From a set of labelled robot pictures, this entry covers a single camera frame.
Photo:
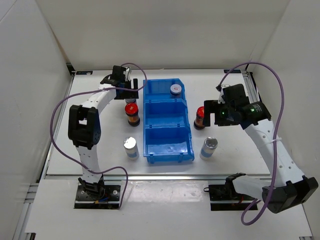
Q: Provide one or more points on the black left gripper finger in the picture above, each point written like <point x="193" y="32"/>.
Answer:
<point x="135" y="83"/>
<point x="127" y="94"/>

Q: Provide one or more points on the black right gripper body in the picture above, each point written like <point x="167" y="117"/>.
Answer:
<point x="224" y="117"/>

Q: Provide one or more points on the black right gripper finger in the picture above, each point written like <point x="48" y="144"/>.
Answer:
<point x="211" y="107"/>
<point x="207" y="119"/>

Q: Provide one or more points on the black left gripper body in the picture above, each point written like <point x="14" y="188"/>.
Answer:
<point x="126" y="83"/>

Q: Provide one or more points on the white-lid dark sauce jar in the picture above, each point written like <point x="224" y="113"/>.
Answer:
<point x="130" y="101"/>

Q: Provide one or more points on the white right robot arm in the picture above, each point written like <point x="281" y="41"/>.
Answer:
<point x="289" y="186"/>

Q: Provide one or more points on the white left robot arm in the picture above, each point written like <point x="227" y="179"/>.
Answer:
<point x="84" y="127"/>

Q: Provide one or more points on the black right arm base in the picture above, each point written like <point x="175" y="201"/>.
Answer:
<point x="222" y="200"/>

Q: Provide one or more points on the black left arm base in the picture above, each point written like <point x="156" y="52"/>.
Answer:
<point x="97" y="195"/>

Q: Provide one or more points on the red-lid chili sauce jar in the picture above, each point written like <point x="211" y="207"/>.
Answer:
<point x="132" y="112"/>

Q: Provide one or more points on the blue-label seasoning bottle right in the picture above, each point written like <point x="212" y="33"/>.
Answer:
<point x="209" y="146"/>

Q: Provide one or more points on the blue three-compartment plastic bin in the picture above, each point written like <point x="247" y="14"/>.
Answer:
<point x="167" y="135"/>

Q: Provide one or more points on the blue-label white seasoning bottle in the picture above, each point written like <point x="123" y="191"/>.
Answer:
<point x="131" y="148"/>

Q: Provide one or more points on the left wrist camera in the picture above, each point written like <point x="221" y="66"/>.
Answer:
<point x="120" y="73"/>

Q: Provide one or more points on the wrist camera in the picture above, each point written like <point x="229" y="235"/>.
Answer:
<point x="232" y="93"/>
<point x="120" y="73"/>

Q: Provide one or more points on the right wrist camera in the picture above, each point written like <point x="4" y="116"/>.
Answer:
<point x="232" y="93"/>

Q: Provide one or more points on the aluminium table edge rail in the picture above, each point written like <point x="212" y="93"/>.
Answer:
<point x="163" y="177"/>

